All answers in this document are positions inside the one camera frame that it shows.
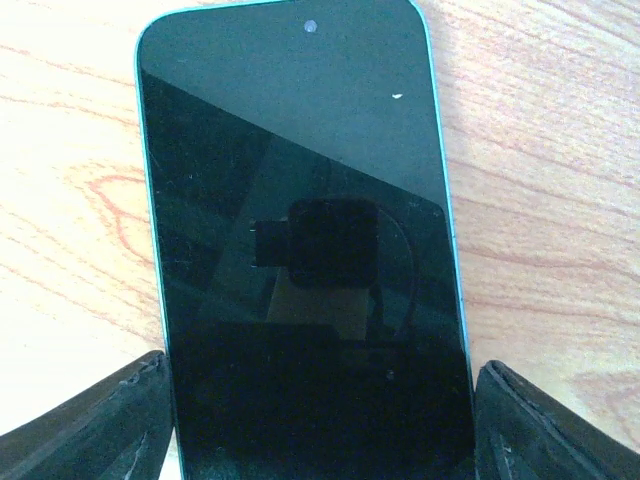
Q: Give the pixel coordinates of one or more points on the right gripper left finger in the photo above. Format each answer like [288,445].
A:
[119,428]

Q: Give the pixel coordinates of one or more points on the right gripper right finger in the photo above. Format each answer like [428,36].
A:
[523,433]

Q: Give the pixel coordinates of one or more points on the black smartphone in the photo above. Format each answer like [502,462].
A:
[304,245]

